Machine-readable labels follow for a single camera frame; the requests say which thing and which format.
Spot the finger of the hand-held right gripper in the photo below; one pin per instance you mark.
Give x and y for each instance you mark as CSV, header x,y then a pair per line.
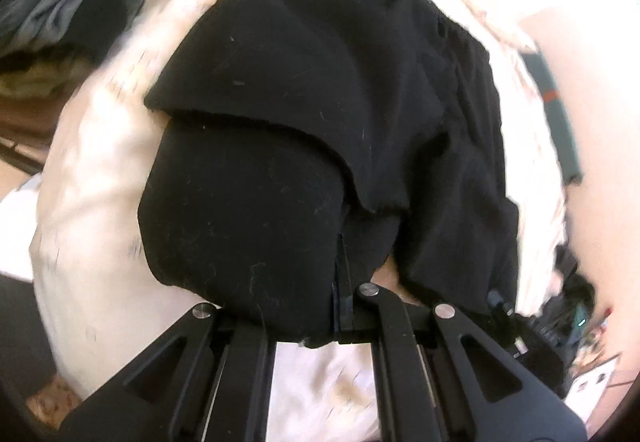
x,y
504,307

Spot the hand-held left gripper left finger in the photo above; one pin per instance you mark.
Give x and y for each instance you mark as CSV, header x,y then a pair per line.
x,y
242,357

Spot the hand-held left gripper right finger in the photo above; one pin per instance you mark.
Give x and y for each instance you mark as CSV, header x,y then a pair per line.
x,y
347,312

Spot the black pants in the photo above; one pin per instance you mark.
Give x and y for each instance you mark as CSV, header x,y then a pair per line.
x,y
275,122

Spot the cream bear print duvet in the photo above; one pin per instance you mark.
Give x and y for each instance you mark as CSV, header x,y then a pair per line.
x,y
100,222

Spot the person's grey clothing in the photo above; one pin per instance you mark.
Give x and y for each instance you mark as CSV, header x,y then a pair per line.
x,y
20,322

